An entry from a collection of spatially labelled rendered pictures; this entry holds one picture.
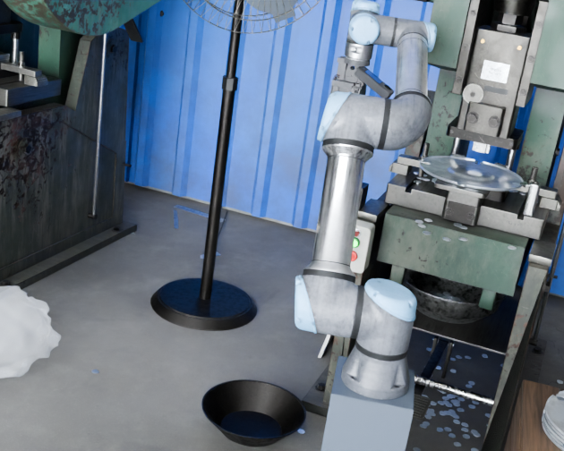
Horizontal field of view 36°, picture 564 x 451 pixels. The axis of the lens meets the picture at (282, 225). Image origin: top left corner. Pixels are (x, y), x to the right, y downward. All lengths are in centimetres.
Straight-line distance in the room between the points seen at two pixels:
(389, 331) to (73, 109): 186
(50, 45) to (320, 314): 185
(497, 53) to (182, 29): 199
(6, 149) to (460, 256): 156
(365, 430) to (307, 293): 33
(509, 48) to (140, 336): 150
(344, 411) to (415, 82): 76
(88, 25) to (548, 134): 150
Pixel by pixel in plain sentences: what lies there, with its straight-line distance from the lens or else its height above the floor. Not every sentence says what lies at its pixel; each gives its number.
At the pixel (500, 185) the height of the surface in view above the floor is 78.
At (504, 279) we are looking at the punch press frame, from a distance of 247.
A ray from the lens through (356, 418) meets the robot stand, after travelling 195.
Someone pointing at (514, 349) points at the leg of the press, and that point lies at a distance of 248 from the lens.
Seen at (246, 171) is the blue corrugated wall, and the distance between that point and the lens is 412.
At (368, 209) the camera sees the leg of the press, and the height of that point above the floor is 64.
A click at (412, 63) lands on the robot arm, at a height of 110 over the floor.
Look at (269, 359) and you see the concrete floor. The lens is 295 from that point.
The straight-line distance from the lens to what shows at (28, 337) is 268.
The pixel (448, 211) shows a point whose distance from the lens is 249.
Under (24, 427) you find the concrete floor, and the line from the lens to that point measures 254.
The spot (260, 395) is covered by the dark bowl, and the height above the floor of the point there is 4.
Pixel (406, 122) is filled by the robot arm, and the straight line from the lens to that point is 195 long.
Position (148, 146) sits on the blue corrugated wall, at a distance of 431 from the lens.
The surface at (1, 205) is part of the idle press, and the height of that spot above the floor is 32.
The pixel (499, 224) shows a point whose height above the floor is 66.
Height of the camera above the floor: 142
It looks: 20 degrees down
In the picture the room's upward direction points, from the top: 8 degrees clockwise
